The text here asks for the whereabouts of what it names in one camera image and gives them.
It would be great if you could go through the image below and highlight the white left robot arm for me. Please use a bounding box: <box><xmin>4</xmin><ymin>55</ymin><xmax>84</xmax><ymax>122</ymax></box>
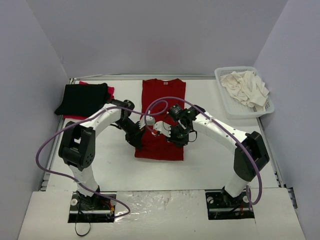
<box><xmin>58</xmin><ymin>99</ymin><xmax>145</xmax><ymax>209</ymax></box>

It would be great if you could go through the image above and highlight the white plastic laundry basket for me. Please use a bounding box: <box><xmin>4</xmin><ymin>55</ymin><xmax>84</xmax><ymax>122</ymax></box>
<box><xmin>214</xmin><ymin>66</ymin><xmax>275</xmax><ymax>119</ymax></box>

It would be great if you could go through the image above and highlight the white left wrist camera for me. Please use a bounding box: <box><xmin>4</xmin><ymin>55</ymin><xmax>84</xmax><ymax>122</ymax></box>
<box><xmin>138</xmin><ymin>115</ymin><xmax>156</xmax><ymax>129</ymax></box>

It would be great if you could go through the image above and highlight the white t-shirts pile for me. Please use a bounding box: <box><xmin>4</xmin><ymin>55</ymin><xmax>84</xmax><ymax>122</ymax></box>
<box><xmin>220</xmin><ymin>70</ymin><xmax>270</xmax><ymax>112</ymax></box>

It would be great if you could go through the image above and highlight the black cable loop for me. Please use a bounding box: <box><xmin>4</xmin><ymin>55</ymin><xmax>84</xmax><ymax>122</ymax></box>
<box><xmin>75</xmin><ymin>212</ymin><xmax>92</xmax><ymax>236</ymax></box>

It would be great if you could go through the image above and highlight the folded red t-shirt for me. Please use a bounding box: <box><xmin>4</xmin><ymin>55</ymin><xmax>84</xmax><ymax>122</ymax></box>
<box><xmin>62</xmin><ymin>80</ymin><xmax>116</xmax><ymax>121</ymax></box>

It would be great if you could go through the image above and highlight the red t-shirt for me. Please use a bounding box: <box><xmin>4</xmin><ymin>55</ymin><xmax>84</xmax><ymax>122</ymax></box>
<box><xmin>62</xmin><ymin>80</ymin><xmax>116</xmax><ymax>121</ymax></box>
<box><xmin>134</xmin><ymin>78</ymin><xmax>187</xmax><ymax>161</ymax></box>

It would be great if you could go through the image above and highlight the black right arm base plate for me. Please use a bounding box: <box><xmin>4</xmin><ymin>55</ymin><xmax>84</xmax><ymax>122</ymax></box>
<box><xmin>205</xmin><ymin>189</ymin><xmax>255</xmax><ymax>221</ymax></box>

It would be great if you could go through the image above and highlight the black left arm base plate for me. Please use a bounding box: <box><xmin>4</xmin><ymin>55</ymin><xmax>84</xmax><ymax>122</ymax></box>
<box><xmin>68</xmin><ymin>191</ymin><xmax>116</xmax><ymax>223</ymax></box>

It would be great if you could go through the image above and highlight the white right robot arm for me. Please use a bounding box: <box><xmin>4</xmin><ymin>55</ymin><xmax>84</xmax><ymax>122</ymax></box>
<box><xmin>161</xmin><ymin>104</ymin><xmax>270</xmax><ymax>207</ymax></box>

